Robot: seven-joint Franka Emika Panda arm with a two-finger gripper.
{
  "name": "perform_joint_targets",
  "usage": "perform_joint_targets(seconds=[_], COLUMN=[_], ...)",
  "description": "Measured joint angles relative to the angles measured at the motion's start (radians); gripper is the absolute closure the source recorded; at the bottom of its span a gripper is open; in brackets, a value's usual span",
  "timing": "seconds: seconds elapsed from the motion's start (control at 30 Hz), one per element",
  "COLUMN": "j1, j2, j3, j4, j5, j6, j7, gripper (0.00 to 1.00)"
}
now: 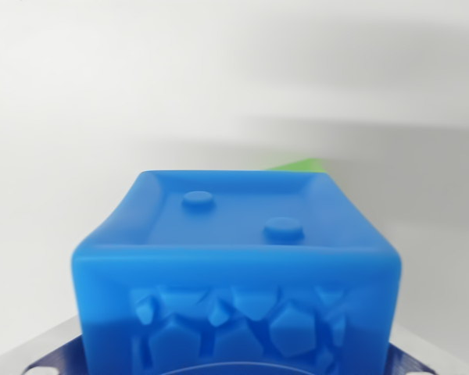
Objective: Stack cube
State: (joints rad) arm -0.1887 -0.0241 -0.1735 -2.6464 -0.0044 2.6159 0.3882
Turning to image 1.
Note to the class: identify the black-tipped silver gripper left finger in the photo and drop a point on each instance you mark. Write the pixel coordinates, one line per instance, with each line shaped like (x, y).
(35, 351)

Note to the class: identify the black-tipped silver gripper right finger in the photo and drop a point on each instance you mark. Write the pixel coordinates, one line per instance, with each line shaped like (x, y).
(410, 355)

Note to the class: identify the blue embossed cube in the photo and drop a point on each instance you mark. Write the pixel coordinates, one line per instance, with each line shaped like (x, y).
(234, 273)

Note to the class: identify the green cube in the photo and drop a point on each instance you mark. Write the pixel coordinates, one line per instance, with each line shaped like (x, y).
(301, 165)

